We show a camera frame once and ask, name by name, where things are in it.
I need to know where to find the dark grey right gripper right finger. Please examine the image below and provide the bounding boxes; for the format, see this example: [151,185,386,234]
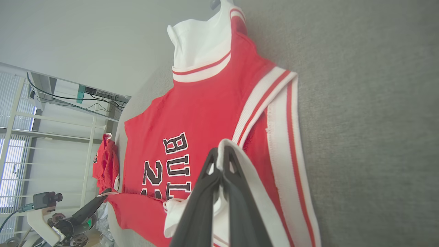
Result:
[223,147,273,247]

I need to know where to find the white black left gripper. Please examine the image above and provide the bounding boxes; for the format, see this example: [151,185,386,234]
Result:
[27,188,112,247]

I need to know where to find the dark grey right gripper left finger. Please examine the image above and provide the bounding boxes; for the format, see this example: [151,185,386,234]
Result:
[170,148,223,247]

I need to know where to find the red white-trimmed shorts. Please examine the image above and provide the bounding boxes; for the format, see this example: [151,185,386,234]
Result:
[92,133,120,194]

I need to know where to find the red white basketball jersey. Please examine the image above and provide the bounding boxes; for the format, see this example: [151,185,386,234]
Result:
[107,0,322,247]

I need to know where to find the grey power strip box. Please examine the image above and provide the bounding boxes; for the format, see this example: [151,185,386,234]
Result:
[85,87,131,103]

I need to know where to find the white window blinds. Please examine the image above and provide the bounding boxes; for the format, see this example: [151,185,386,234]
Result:
[0,72,36,210]

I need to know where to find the grey fabric covered table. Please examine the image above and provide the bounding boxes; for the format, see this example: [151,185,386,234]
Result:
[108,0,439,247]

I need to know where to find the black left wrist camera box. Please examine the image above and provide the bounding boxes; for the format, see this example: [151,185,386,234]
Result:
[33,191,63,210]

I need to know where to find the teal plug left camera cable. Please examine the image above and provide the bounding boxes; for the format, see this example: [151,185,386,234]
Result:
[0,203,35,234]

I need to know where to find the white metal rack frame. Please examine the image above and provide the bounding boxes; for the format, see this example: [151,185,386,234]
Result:
[0,62,119,220]

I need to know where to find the black loose cables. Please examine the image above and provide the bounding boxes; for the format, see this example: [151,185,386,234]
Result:
[27,72,128,112]

